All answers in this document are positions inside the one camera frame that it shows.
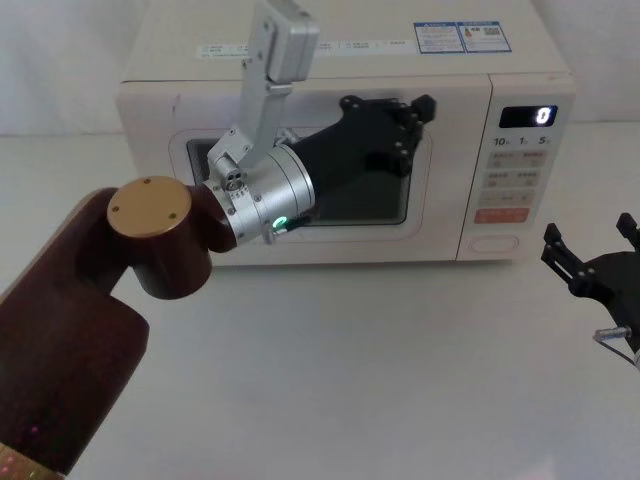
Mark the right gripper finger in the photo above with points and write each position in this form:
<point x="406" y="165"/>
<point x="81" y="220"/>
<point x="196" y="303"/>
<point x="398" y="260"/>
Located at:
<point x="567" y="265"/>
<point x="631" y="230"/>

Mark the cream microwave oven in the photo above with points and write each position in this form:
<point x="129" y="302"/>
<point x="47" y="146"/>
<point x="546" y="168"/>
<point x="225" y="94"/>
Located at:
<point x="375" y="65"/>

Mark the cream oven door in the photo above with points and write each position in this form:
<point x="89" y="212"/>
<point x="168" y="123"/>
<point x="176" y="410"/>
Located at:
<point x="450" y="200"/>

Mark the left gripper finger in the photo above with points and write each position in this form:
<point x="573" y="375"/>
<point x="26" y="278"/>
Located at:
<point x="422" y="104"/>
<point x="412" y="145"/>

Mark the oven control panel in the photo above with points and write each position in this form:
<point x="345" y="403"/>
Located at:
<point x="510" y="200"/>

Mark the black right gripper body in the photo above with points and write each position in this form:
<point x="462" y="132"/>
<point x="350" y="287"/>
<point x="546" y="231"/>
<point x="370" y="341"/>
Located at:
<point x="617" y="285"/>

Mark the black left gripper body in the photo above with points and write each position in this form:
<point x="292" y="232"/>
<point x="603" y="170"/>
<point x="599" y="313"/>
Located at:
<point x="355" y="145"/>

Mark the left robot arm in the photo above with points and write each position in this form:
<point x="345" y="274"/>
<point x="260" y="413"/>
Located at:
<point x="65" y="325"/>

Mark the white tablecloth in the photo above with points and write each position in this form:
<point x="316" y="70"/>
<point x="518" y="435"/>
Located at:
<point x="350" y="375"/>

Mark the white curtain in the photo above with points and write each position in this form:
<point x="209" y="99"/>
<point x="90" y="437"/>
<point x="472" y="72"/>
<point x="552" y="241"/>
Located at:
<point x="50" y="50"/>

